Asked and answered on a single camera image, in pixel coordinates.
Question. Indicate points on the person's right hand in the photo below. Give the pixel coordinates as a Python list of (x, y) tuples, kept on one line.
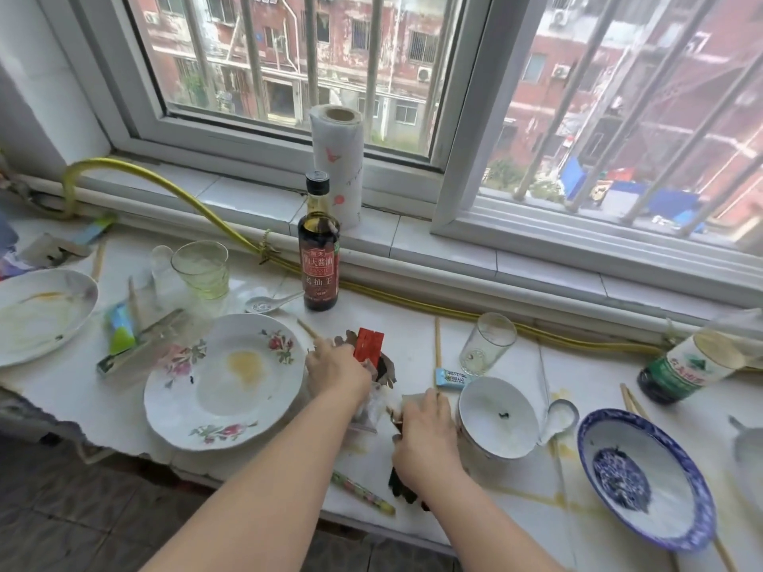
[(429, 446)]

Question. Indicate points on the person's left hand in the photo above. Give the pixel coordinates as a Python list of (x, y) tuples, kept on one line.
[(337, 375)]

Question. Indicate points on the red snack wrapper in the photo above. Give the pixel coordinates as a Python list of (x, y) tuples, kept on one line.
[(368, 346)]

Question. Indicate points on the black wrapper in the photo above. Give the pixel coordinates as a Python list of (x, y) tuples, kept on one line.
[(402, 488)]

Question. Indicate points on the small white bowl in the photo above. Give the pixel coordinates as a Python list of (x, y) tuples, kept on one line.
[(495, 422)]

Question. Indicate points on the floral rose plate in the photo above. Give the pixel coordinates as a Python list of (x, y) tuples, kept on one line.
[(226, 399)]

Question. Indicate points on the blue patterned bowl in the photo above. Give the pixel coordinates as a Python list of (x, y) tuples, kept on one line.
[(661, 506)]

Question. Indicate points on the white plate green leaves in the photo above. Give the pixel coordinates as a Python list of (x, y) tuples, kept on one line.
[(752, 458)]

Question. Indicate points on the person's left forearm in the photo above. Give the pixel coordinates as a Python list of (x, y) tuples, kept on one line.
[(268, 494)]

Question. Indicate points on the person's right forearm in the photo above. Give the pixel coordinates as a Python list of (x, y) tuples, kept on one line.
[(489, 530)]

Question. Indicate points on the wooden chopstick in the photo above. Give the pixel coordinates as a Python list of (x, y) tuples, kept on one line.
[(133, 297), (99, 259), (307, 328), (639, 408)]

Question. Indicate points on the pink green patterned stick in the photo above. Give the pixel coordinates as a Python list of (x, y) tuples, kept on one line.
[(363, 493)]

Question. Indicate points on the bundle of wooden chopsticks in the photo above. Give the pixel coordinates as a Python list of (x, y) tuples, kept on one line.
[(627, 397), (437, 345)]

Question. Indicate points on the blue patterned ceramic spoon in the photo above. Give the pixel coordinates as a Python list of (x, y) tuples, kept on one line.
[(262, 304)]

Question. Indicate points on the dark soy sauce bottle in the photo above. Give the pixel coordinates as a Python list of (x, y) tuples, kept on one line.
[(319, 262)]

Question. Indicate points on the clear drinking glass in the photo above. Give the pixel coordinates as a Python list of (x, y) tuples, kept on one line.
[(486, 345)]

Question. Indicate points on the long white horizontal pipe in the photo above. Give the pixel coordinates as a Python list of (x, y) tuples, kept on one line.
[(417, 285)]

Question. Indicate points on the white round soup spoon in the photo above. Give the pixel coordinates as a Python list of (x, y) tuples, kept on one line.
[(560, 419)]

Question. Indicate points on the green tinted glass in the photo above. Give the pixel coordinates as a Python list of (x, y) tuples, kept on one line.
[(202, 274)]

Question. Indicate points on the paper towel roll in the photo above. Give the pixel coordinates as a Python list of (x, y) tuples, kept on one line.
[(340, 166)]

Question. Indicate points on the clear bottle green cap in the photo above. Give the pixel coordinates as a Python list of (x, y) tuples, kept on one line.
[(685, 369)]

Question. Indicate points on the red brick apartment building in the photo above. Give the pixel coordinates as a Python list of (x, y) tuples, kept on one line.
[(343, 14)]

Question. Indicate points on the grey window security bars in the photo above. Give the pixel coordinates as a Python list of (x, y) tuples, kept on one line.
[(569, 95)]

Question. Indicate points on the white window frame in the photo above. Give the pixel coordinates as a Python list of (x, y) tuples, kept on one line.
[(471, 113)]

